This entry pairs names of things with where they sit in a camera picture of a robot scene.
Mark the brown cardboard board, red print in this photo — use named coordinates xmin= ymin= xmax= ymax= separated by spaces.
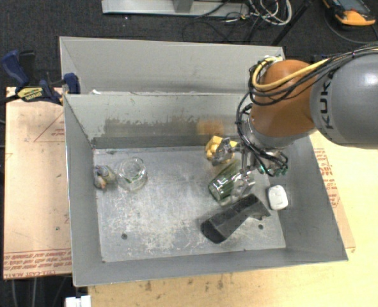
xmin=3 ymin=86 xmax=358 ymax=280

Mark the green striped clear glass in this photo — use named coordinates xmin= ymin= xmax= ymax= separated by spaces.
xmin=207 ymin=161 xmax=251 ymax=205

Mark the black wedge-shaped block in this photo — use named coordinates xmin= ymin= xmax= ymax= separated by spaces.
xmin=200 ymin=193 xmax=272 ymax=244

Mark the clear glass cup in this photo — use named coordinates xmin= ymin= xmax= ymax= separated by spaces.
xmin=116 ymin=157 xmax=148 ymax=192

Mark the yellow toy food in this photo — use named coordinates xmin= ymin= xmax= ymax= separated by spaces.
xmin=205 ymin=135 xmax=225 ymax=161

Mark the small white rounded box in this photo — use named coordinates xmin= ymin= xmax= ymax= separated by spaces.
xmin=267 ymin=184 xmax=289 ymax=211

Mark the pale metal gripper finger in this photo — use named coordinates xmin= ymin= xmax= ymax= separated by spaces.
xmin=228 ymin=170 xmax=256 ymax=205
xmin=211 ymin=138 xmax=240 ymax=167

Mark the grey toy animal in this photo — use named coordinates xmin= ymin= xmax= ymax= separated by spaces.
xmin=93 ymin=164 xmax=117 ymax=190

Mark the grey metal bin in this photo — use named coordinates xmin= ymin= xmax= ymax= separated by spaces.
xmin=59 ymin=36 xmax=349 ymax=288

